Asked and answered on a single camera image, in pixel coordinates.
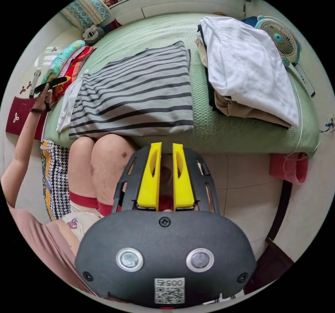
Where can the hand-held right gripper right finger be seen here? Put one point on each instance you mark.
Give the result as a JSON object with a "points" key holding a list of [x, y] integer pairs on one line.
{"points": [[183, 182]]}

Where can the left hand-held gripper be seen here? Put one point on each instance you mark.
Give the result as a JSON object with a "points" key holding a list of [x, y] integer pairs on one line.
{"points": [[41, 87]]}

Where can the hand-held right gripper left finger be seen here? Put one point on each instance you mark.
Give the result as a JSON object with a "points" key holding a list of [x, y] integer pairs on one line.
{"points": [[149, 179]]}

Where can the person's left forearm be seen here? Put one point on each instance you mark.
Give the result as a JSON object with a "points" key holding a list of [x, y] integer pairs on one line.
{"points": [[24, 140]]}

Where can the black and gray striped t-shirt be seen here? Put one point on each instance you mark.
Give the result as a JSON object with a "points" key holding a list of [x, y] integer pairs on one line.
{"points": [[136, 93]]}

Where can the person's left hand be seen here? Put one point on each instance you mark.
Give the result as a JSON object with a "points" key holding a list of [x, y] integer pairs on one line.
{"points": [[43, 100]]}

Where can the red and pink folded blanket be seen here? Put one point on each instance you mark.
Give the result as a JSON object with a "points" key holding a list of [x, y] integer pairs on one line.
{"points": [[78, 64]]}

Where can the white garment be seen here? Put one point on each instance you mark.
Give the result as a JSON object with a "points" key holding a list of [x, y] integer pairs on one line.
{"points": [[67, 104]]}

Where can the teal printed pillow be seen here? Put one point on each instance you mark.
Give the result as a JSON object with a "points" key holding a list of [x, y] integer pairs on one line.
{"points": [[62, 57]]}

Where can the person's body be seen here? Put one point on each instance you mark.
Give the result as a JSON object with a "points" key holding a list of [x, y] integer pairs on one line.
{"points": [[104, 161]]}

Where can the bed with green mat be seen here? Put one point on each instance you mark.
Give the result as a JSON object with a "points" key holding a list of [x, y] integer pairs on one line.
{"points": [[214, 135]]}

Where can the gray plush toy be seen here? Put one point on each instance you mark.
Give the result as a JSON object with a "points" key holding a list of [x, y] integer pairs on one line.
{"points": [[92, 33]]}

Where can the teal patterned curtain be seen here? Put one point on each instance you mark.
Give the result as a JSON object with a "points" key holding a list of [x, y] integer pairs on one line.
{"points": [[86, 8]]}

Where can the houndstooth patterned cloth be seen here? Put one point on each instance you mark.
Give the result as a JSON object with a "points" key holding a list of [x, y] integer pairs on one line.
{"points": [[56, 179]]}

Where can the red cloth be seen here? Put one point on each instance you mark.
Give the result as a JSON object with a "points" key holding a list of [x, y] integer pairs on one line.
{"points": [[288, 168]]}

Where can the pile of clothes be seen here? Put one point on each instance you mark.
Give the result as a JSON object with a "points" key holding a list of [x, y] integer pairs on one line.
{"points": [[246, 67]]}

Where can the blue and white fan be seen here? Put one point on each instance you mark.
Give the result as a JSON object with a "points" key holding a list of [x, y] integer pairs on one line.
{"points": [[282, 38]]}

